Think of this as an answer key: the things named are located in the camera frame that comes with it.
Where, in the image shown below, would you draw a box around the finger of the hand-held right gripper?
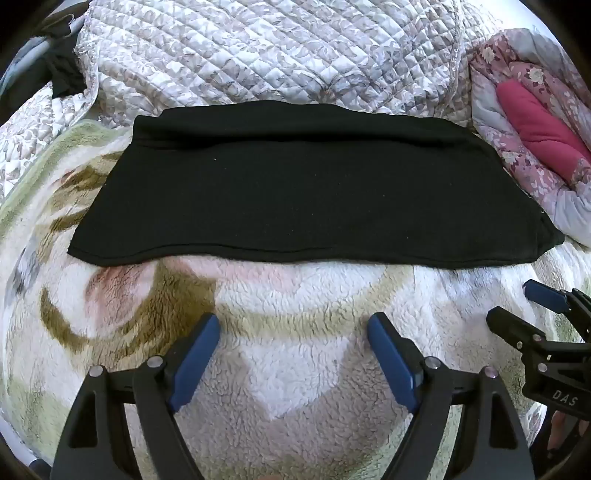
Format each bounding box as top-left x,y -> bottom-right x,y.
486,307 -> 561,358
523,279 -> 591,342

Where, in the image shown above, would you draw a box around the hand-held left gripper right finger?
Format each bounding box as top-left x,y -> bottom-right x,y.
367,311 -> 539,480

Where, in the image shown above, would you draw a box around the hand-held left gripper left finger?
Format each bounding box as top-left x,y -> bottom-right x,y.
50,313 -> 221,480

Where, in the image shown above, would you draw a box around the black pants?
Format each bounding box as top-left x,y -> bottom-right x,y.
68,100 -> 565,269

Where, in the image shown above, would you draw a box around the person's right hand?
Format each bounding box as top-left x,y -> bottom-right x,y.
547,410 -> 580,462

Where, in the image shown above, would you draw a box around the floral fleece blanket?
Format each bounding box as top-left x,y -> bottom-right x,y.
0,117 -> 591,480

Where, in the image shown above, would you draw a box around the pink floral comforter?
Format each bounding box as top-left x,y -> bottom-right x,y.
468,28 -> 591,250

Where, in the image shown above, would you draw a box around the pink pillow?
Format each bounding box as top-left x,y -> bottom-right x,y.
496,78 -> 591,188

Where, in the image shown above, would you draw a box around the quilted leaf-print bedspread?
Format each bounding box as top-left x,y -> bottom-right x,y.
0,0 -> 476,204

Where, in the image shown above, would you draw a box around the black garment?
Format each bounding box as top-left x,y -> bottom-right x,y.
44,23 -> 88,99

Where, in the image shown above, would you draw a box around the dark clothing pile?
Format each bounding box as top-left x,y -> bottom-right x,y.
0,28 -> 56,121

